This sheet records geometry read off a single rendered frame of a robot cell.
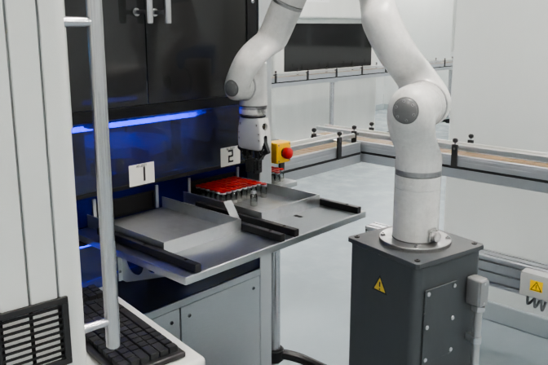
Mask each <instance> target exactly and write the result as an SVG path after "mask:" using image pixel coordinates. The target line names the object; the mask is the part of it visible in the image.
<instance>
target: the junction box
mask: <svg viewBox="0 0 548 365"><path fill-rule="evenodd" d="M519 293H520V294H523V295H526V296H529V297H534V298H537V299H540V300H543V301H548V273H546V272H542V271H539V270H533V269H529V268H525V269H523V270H522V271H521V276H520V286H519Z"/></svg>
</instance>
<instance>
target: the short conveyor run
mask: <svg viewBox="0 0 548 365"><path fill-rule="evenodd" d="M312 132H313V134H312V137H311V138H309V139H302V140H298V141H293V142H290V148H291V149H292V150H293V152H294V154H293V156H292V157H291V158H290V161H287V162H284V163H280V164H274V163H272V166H274V167H279V168H283V169H284V171H283V172H284V178H287V179H292V180H297V179H300V178H305V177H309V176H312V175H315V174H321V173H324V172H327V171H330V170H333V169H339V168H342V167H345V166H349V165H354V164H357V163H360V158H361V143H360V142H355V143H350V142H344V141H343V140H345V139H352V138H355V136H356V134H354V133H353V134H346V135H343V132H341V131H338V132H337V133H334V134H327V135H322V136H318V137H316V134H315V132H316V128H312Z"/></svg>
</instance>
